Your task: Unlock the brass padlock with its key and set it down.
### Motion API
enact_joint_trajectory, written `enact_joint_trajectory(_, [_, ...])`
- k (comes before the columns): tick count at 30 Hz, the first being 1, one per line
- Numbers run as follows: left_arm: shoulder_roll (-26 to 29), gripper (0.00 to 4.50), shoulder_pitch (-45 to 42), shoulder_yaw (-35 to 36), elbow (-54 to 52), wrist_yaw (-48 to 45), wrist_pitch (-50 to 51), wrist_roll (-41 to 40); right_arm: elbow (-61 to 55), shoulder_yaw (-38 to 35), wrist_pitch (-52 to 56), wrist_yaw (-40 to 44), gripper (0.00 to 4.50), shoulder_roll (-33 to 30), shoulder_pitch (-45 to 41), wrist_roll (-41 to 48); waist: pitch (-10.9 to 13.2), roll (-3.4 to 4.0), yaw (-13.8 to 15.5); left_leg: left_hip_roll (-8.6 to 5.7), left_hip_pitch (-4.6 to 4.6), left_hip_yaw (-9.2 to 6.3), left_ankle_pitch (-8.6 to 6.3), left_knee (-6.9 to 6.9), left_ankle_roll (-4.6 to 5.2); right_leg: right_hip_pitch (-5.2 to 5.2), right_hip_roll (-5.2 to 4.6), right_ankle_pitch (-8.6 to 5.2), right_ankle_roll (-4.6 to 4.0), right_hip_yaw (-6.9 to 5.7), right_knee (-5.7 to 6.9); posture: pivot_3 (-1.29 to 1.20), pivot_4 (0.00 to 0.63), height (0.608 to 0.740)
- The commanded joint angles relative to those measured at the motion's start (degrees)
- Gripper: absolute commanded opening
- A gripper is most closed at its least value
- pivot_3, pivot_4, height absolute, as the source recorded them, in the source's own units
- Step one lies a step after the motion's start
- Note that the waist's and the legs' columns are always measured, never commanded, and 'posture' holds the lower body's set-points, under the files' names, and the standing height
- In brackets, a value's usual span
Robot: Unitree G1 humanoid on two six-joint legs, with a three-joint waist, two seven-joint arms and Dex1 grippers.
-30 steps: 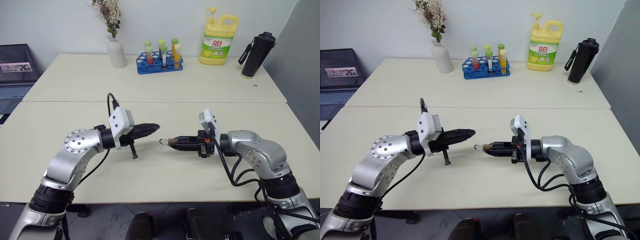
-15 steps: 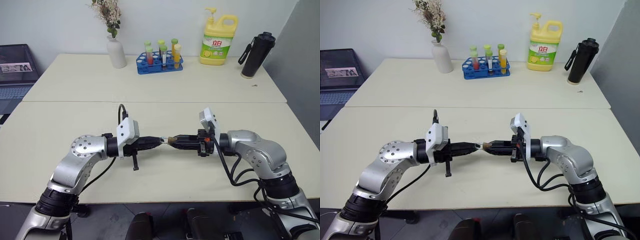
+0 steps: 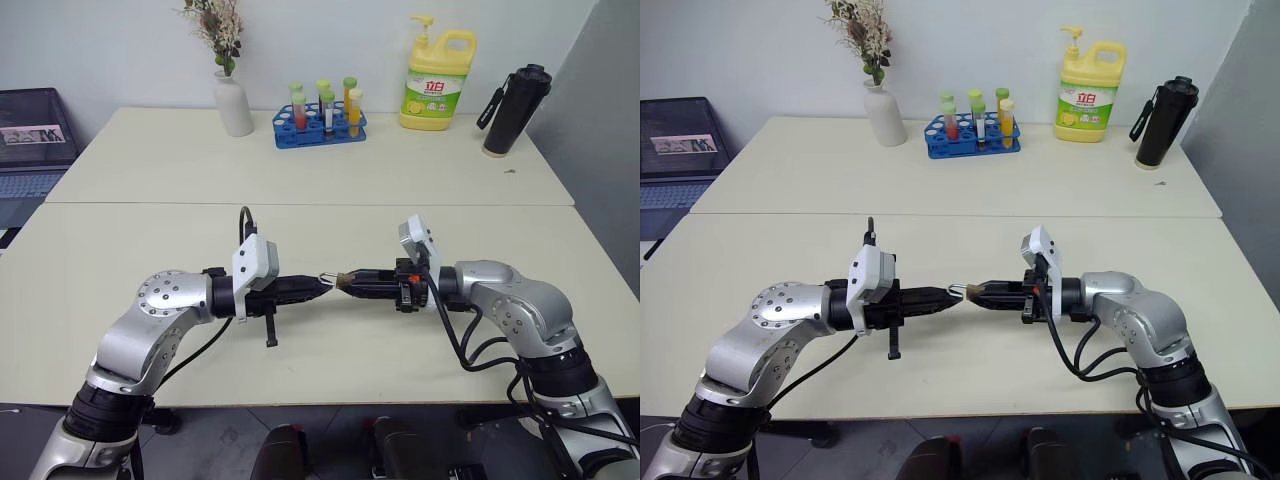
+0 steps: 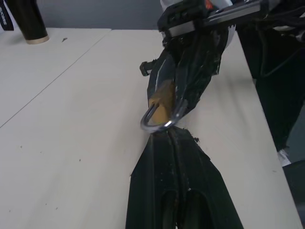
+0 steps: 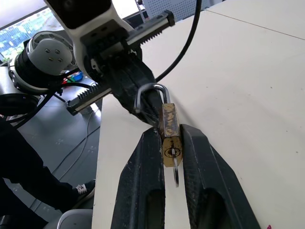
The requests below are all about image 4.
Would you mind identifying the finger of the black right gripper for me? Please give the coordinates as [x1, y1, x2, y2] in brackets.
[171, 26, 229, 114]
[146, 49, 178, 99]

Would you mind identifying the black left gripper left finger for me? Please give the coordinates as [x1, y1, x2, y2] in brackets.
[125, 133, 179, 229]

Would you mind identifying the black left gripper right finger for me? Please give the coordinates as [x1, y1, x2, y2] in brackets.
[169, 128, 244, 229]

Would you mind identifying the brass padlock with steel shackle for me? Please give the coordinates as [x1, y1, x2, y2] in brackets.
[140, 80, 188, 133]

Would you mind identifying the black tumbler with beige base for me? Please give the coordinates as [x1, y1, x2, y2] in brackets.
[15, 0, 50, 45]

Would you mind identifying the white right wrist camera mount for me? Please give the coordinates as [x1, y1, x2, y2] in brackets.
[159, 0, 237, 50]

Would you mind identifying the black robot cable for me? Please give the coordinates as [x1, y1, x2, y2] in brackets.
[238, 0, 305, 34]

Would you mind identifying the black strap with white print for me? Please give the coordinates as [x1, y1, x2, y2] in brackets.
[0, 0, 15, 33]

